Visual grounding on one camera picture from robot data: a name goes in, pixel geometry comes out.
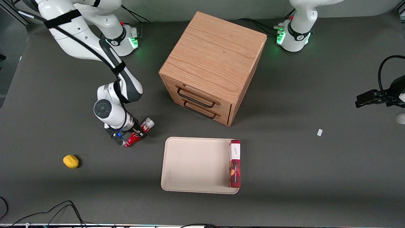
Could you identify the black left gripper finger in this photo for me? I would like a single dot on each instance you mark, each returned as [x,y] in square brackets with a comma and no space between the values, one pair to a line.
[368,101]
[373,93]

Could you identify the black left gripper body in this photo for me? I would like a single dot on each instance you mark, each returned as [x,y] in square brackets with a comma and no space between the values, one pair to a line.
[389,94]

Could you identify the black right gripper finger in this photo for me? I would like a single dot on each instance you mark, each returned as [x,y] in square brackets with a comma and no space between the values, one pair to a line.
[136,126]
[143,135]

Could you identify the red coke bottle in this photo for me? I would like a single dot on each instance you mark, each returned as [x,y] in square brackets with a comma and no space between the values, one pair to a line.
[148,123]

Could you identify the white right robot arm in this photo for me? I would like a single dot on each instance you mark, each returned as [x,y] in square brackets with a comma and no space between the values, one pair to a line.
[72,41]

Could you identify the beige rectangular tray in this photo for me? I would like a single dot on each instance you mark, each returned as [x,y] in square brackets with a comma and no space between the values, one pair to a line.
[196,164]

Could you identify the yellow lemon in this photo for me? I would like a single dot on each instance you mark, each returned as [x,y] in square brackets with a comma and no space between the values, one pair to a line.
[71,161]

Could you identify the small white tape piece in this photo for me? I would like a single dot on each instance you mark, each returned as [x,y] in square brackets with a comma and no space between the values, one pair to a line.
[320,132]

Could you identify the red cracker box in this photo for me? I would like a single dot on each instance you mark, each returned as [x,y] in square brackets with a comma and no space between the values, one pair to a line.
[235,167]

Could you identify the wooden drawer cabinet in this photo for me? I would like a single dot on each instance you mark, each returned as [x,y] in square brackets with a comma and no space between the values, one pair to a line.
[215,53]

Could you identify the aluminium frame rail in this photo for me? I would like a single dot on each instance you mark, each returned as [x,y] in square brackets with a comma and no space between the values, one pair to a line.
[14,12]

